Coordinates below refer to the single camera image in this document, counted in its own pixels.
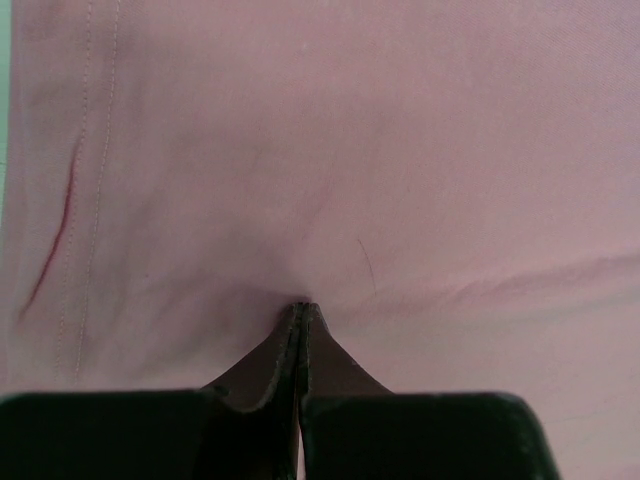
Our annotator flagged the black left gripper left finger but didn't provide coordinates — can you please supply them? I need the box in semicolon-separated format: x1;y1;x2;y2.
197;304;300;479

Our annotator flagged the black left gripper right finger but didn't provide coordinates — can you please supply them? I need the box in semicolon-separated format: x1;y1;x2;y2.
298;303;391;479

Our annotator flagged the pink t-shirt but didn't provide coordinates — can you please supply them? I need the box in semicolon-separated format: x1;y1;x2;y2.
1;1;639;479

